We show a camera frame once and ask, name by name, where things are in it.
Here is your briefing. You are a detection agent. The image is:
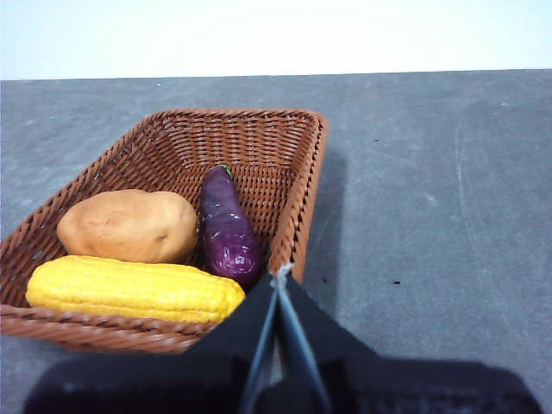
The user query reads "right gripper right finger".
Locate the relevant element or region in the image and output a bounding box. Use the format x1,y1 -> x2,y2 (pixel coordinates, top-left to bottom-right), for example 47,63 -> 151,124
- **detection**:
278,275 -> 543,414

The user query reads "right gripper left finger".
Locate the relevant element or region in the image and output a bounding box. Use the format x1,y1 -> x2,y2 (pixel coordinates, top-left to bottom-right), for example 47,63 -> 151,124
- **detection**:
23,273 -> 279,414

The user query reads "brown potato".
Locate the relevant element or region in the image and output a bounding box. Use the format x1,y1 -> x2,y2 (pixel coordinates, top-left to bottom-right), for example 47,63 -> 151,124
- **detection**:
57,189 -> 200,264

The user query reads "purple eggplant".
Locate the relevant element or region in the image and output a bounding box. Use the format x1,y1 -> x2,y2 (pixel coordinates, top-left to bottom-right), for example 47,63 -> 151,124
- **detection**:
198,164 -> 263,290

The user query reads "brown wicker basket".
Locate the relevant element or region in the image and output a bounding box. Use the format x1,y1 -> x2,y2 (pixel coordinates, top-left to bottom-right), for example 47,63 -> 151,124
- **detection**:
0,108 -> 329,354

